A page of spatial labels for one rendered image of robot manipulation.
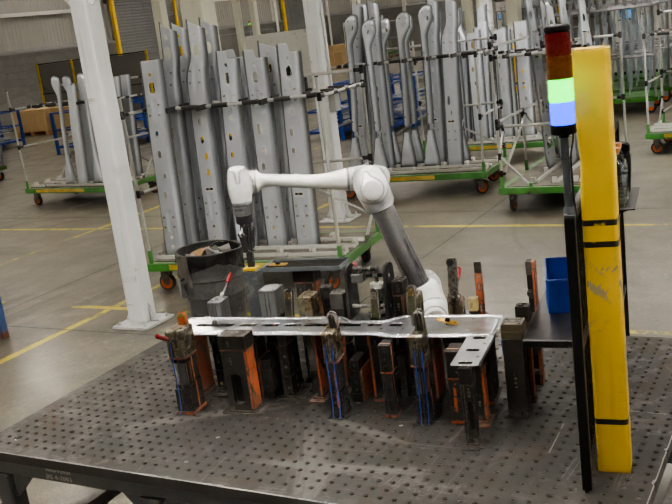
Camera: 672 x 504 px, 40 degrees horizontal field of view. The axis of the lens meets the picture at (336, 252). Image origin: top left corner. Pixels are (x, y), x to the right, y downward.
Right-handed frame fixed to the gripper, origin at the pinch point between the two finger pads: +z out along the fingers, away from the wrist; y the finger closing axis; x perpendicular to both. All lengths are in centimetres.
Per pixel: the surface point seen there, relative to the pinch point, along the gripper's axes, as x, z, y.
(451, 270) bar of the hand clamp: 95, 2, 18
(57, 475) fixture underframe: -47, 58, 95
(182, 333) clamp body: -7, 15, 55
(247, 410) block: 16, 48, 54
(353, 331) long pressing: 60, 19, 41
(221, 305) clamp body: -6.8, 14.7, 20.4
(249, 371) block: 20, 31, 54
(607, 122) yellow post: 162, -60, 86
